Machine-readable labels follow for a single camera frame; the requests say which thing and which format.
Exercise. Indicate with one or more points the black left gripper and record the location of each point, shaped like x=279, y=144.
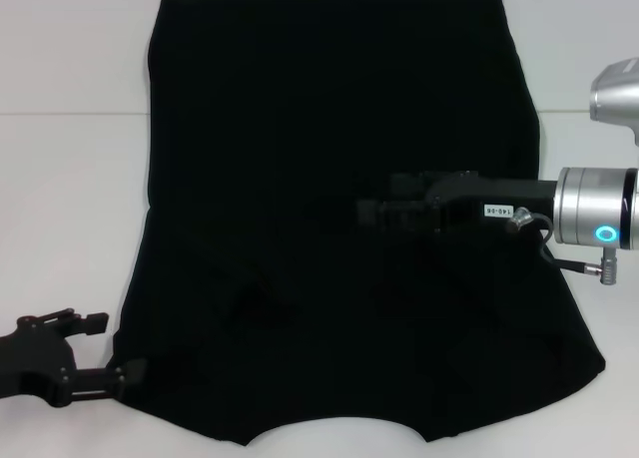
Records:
x=35, y=358

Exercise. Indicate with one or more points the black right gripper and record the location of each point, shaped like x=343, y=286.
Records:
x=499, y=198

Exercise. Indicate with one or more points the black shirt with FREE print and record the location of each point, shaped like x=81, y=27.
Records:
x=299, y=153

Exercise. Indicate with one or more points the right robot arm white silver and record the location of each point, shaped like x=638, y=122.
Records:
x=589, y=203

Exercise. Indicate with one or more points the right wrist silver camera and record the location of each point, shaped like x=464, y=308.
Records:
x=616, y=99

